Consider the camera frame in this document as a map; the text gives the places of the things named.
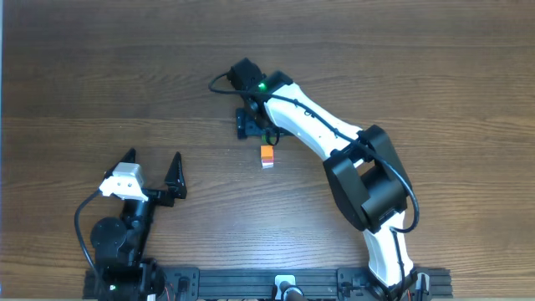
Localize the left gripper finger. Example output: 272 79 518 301
164 150 189 201
120 147 138 166

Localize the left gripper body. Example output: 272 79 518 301
144 187 176 209

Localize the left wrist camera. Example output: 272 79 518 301
99 161 147 203

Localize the mounting rail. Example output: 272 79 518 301
83 266 455 301

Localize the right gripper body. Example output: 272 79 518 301
235 107 291 141

